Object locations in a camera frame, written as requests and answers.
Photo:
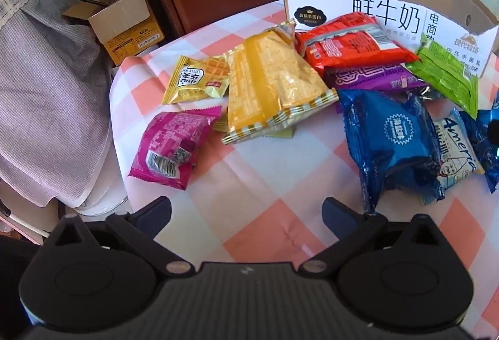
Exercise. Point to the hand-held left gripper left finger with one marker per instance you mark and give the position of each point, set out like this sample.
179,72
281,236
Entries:
156,212

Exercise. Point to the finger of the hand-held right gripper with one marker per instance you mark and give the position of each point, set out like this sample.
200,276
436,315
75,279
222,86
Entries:
494,137

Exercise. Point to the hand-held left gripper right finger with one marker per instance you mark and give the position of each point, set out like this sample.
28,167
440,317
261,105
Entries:
337,213

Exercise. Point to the white and blue snack packet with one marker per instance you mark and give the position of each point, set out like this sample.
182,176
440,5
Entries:
452,149

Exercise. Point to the magenta snack packet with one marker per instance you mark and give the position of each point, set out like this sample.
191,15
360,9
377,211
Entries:
171,141

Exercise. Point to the green snack packet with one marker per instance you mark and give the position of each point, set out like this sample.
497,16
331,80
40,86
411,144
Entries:
444,71

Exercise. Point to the small yellow waffle packet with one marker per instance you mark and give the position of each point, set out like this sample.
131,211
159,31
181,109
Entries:
191,81

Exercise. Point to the purple snack packet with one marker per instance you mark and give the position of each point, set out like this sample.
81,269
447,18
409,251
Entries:
362,79

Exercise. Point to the large yellow cracker packet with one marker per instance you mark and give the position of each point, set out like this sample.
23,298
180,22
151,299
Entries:
265,83

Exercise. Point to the red snack packet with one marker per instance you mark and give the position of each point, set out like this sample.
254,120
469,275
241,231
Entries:
343,40

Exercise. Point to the pink checked tablecloth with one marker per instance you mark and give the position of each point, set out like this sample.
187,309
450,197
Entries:
253,188

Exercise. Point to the lilac checked cloth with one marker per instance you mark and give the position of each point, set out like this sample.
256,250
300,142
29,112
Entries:
50,90

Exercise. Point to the brown cardboard box orange label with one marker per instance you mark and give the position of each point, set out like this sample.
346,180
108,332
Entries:
117,20

